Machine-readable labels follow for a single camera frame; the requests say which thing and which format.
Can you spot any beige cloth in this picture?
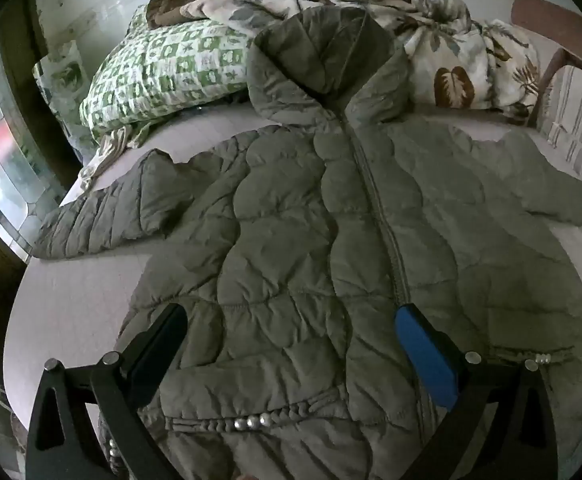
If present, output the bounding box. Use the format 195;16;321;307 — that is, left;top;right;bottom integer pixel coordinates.
78;122;152;191

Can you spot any brown cloth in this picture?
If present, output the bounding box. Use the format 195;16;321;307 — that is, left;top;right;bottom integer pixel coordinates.
146;0;206;28

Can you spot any brown wooden chair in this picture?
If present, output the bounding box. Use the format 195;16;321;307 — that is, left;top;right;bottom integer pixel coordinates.
511;0;582;128

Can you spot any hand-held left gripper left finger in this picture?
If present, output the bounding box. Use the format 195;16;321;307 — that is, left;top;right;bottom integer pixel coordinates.
25;302;189;480

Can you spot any green white patterned pillow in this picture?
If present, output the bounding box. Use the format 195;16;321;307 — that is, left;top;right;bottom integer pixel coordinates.
78;7;266;136

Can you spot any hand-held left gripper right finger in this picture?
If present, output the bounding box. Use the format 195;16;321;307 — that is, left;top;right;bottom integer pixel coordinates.
393;304;559;480

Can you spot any leaf print blanket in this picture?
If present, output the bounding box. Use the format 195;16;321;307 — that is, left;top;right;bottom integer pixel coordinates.
181;0;542;126

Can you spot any grey floral pillow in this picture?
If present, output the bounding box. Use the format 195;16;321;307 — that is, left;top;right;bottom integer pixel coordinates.
33;40;102;161

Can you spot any olive quilted hooded jacket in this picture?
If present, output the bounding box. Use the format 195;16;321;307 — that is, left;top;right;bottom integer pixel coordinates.
31;7;582;480

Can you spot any leaded glass window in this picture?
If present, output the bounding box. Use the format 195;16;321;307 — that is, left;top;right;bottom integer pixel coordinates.
0;25;66;261

